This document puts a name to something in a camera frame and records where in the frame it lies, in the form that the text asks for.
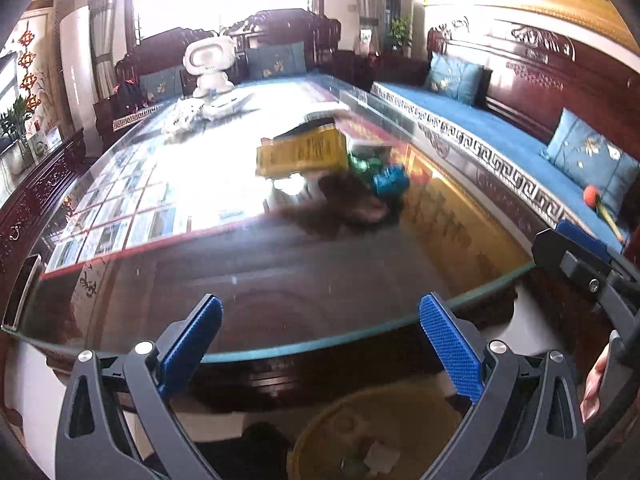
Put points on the dark wooden glass-topped table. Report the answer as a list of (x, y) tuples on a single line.
[(300, 280)]

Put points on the flat black box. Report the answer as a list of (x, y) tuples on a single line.
[(305, 129)]

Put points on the green potted plant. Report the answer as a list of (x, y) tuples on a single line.
[(401, 32)]

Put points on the teal crumpled wrapper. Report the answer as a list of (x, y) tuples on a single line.
[(392, 180)]

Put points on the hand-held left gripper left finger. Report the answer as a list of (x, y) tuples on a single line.
[(192, 340)]

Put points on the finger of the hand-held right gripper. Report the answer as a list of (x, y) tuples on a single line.
[(575, 262), (585, 239)]

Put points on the red knot wall hanging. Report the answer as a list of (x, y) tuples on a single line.
[(29, 70)]

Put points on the potted bamboo plant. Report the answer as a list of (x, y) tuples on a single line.
[(15, 130)]

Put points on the green crumpled wrapper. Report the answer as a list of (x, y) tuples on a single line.
[(362, 164)]

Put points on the orange-headed massage hammer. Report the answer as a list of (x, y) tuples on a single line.
[(592, 195)]

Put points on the white robot toy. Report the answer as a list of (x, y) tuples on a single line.
[(207, 62)]

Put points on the round yellow waste bin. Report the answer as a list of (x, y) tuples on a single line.
[(400, 425)]

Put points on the small wooden side table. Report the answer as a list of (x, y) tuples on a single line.
[(385, 67)]

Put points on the red flat box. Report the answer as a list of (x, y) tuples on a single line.
[(365, 130)]

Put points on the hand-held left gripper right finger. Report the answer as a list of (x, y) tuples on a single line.
[(452, 345)]

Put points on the green and white box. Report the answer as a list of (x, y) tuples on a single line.
[(45, 144)]

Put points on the long carved wooden sofa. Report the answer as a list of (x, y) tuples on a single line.
[(500, 125)]

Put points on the person's right hand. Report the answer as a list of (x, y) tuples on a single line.
[(594, 385)]

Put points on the carved wooden armchair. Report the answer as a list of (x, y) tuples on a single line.
[(300, 25), (150, 52)]

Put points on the yellow cardboard box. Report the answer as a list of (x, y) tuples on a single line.
[(302, 152)]

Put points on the blue embroidered cushion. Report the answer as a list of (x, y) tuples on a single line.
[(452, 79), (592, 160), (275, 60), (160, 84)]

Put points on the dark brown crumpled bag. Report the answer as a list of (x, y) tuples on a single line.
[(355, 200)]

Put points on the carved wooden cabinet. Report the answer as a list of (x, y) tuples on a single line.
[(40, 195)]

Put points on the white standing air conditioner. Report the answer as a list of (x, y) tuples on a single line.
[(77, 65)]

